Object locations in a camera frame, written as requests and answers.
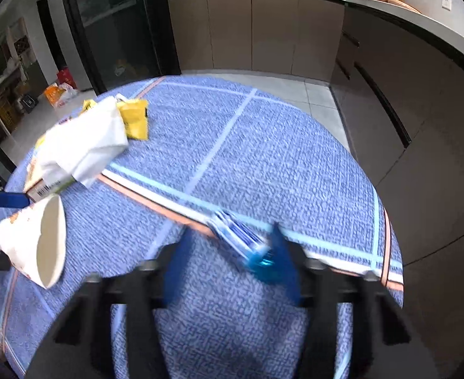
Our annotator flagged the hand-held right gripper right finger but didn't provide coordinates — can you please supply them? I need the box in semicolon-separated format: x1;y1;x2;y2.
271;223;440;379

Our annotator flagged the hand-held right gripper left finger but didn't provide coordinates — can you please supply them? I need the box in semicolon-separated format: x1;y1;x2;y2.
25;241;195;379

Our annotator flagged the white and green box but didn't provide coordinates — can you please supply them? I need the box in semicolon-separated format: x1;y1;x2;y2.
24;158;77;203

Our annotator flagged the printed paper cup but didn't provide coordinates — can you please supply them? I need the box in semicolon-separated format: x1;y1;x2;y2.
0;195;67;290

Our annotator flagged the blue striped tube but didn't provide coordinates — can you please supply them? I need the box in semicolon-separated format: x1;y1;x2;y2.
212;210;275;275

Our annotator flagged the white paper bag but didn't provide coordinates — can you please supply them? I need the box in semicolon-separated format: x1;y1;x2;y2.
39;97;129;188

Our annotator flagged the wooden storage shelf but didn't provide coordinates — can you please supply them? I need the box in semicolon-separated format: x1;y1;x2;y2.
0;20;40;137

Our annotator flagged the orange and white bag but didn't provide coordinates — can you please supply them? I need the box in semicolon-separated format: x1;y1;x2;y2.
44;83;77;108

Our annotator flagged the table with blue plaid tablecloth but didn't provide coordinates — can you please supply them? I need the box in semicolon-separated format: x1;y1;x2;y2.
0;75;404;379

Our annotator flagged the red bag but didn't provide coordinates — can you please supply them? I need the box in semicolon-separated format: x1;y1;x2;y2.
56;69;77;90

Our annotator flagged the black framed glass door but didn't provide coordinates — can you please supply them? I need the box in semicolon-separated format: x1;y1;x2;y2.
64;0;179;95

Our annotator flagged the white kitchen countertop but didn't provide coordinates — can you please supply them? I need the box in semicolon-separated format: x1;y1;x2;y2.
165;0;464;83

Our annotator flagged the round shallow basket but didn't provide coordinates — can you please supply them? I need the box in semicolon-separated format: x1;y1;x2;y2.
386;0;423;13

